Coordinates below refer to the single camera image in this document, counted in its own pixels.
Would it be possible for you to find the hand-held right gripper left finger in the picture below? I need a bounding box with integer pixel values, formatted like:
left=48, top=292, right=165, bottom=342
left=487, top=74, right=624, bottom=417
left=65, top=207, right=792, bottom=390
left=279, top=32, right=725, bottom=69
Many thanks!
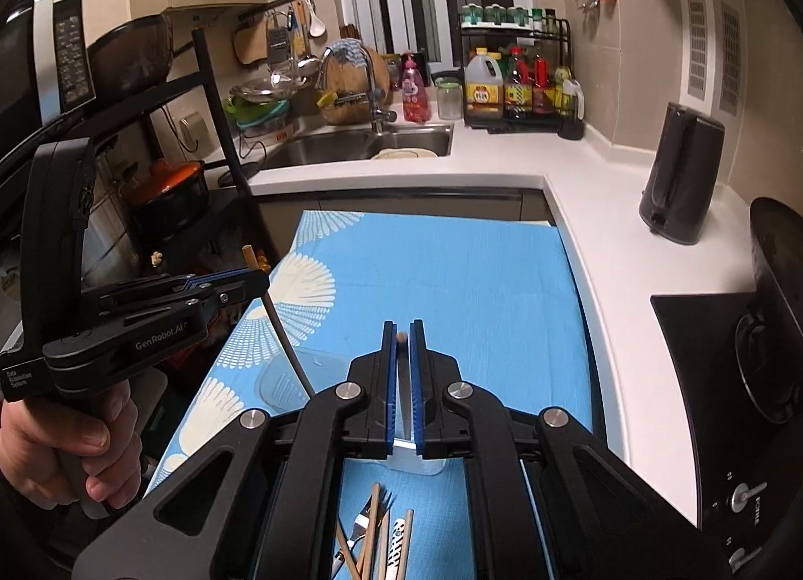
left=69, top=321, right=403, bottom=580

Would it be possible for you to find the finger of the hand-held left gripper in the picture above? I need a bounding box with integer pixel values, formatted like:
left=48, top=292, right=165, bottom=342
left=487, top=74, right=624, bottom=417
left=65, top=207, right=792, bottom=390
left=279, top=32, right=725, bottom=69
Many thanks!
left=94, top=267, right=260, bottom=309
left=94, top=278, right=273, bottom=334

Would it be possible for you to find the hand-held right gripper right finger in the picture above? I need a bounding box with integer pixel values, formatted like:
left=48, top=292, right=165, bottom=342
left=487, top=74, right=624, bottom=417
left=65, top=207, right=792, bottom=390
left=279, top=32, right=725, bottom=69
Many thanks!
left=410, top=320, right=735, bottom=580

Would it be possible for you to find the clear plastic container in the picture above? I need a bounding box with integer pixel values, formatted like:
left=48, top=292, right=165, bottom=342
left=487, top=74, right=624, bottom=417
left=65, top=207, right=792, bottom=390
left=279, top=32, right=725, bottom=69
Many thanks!
left=257, top=351, right=352, bottom=414
left=387, top=437, right=448, bottom=476

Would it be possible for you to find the metal fork striped handle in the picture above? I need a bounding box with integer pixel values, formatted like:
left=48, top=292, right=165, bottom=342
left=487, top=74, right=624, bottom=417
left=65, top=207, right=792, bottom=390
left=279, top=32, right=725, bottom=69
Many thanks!
left=387, top=522, right=407, bottom=580

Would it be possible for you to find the person's left hand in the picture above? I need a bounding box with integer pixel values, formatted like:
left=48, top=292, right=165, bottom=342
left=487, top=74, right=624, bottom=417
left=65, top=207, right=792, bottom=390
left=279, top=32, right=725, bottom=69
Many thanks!
left=0, top=376, right=144, bottom=509

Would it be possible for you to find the large steel pot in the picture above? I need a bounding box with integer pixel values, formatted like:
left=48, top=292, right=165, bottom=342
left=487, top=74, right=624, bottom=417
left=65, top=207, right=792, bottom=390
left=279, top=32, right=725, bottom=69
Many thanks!
left=81, top=204, right=142, bottom=302

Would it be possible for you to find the black pot orange lid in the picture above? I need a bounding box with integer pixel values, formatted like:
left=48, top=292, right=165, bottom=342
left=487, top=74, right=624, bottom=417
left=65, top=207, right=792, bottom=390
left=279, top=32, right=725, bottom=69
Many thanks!
left=128, top=160, right=211, bottom=236

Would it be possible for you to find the blue patterned tablecloth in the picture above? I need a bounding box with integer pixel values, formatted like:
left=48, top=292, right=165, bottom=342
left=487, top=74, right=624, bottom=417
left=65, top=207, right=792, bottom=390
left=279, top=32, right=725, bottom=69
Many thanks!
left=144, top=210, right=606, bottom=580

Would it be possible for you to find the black shelf rack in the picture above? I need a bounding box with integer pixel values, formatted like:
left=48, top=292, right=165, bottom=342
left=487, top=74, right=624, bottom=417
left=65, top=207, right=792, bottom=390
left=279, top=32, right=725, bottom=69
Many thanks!
left=0, top=28, right=280, bottom=330

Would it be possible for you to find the steel sink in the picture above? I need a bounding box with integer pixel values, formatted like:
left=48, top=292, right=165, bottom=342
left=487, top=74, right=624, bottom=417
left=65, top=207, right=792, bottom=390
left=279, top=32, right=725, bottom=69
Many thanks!
left=254, top=123, right=454, bottom=170

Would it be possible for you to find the green plastic bowl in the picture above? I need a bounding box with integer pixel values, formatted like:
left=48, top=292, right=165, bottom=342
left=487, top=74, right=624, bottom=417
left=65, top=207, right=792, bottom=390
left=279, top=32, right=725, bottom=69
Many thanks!
left=226, top=97, right=293, bottom=130

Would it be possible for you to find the black microwave oven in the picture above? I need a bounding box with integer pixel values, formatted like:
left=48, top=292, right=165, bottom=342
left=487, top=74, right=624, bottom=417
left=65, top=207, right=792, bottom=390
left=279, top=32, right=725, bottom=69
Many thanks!
left=0, top=0, right=98, bottom=135

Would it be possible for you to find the dark brown bowl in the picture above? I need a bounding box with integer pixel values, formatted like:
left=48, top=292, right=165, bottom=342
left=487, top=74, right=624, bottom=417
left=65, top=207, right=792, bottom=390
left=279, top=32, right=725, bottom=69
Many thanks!
left=84, top=14, right=175, bottom=95

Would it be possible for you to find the white plate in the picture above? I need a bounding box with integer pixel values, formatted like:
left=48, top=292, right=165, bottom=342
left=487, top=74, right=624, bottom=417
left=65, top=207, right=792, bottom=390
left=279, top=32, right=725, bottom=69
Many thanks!
left=370, top=147, right=437, bottom=161

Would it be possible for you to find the steel faucet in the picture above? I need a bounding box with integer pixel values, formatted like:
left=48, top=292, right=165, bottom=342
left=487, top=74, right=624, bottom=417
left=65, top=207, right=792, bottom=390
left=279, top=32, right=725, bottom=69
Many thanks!
left=317, top=50, right=399, bottom=135

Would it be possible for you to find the round wooden cutting board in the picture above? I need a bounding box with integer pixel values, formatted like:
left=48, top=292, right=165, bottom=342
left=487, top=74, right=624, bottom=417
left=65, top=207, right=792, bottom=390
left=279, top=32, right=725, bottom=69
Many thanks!
left=320, top=44, right=393, bottom=126

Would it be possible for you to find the hanging wooden cutting board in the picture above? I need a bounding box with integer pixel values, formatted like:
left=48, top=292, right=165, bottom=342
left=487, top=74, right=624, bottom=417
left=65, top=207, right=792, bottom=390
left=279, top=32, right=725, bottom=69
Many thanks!
left=233, top=22, right=271, bottom=63

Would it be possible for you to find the steel grater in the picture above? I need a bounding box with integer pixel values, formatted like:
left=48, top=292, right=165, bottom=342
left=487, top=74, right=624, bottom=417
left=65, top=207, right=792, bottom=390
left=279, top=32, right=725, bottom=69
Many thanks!
left=266, top=12, right=296, bottom=63

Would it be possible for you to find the blue checked dish cloth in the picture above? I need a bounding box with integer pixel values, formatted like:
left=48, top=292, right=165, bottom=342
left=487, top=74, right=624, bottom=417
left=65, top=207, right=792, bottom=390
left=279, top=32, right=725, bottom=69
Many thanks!
left=323, top=39, right=372, bottom=70

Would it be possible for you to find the black gas stove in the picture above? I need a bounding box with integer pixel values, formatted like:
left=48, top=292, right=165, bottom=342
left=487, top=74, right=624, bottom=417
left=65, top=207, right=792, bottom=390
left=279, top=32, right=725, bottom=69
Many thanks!
left=650, top=292, right=803, bottom=580

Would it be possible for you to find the yellow capped oil jug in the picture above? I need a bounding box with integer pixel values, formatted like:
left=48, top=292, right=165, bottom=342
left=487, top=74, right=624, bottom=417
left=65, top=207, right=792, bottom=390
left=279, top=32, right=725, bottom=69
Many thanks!
left=464, top=48, right=504, bottom=120

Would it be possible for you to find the red capped sauce bottle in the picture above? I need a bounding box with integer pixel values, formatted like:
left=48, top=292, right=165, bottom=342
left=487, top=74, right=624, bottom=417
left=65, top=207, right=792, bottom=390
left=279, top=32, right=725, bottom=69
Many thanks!
left=503, top=47, right=534, bottom=118

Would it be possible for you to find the dark sauce bottle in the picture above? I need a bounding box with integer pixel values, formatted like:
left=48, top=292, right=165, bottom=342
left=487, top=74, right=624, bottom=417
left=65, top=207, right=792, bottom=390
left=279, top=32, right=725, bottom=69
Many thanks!
left=532, top=56, right=556, bottom=115

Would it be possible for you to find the clear oil bottle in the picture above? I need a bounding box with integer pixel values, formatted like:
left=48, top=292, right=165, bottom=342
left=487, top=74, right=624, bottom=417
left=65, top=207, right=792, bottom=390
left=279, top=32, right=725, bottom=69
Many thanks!
left=561, top=78, right=586, bottom=120

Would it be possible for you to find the black electric kettle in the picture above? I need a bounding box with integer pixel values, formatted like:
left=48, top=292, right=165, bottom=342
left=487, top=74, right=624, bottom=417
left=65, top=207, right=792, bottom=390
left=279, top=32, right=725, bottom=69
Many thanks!
left=638, top=102, right=725, bottom=245

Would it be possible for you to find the yellow label bottle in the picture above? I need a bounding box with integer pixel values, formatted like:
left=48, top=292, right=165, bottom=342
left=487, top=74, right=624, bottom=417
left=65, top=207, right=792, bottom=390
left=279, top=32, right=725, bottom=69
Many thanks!
left=552, top=66, right=575, bottom=115

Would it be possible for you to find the row of spice jars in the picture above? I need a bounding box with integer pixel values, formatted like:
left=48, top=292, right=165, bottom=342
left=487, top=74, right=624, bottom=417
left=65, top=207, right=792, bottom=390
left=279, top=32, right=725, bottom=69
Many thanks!
left=462, top=3, right=559, bottom=30

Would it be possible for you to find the black spice rack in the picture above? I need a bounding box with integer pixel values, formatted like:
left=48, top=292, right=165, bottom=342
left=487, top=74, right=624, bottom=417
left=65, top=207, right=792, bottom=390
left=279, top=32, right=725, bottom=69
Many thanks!
left=460, top=17, right=586, bottom=132

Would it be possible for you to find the wall socket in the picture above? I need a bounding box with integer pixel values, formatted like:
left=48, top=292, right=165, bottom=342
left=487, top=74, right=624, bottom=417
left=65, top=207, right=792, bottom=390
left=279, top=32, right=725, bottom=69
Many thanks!
left=179, top=112, right=208, bottom=148

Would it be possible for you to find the black wall rail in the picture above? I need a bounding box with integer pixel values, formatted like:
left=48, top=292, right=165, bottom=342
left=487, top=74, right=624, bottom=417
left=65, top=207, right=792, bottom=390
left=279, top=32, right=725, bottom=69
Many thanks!
left=238, top=0, right=315, bottom=22

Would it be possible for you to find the black wok wooden handle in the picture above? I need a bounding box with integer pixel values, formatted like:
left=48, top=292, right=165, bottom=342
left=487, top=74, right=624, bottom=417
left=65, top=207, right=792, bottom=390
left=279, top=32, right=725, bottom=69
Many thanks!
left=734, top=196, right=803, bottom=425

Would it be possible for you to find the wall vent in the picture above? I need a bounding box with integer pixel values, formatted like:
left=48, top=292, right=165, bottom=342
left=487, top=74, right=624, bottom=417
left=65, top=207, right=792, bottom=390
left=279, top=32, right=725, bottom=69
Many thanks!
left=720, top=1, right=744, bottom=113
left=687, top=0, right=710, bottom=101

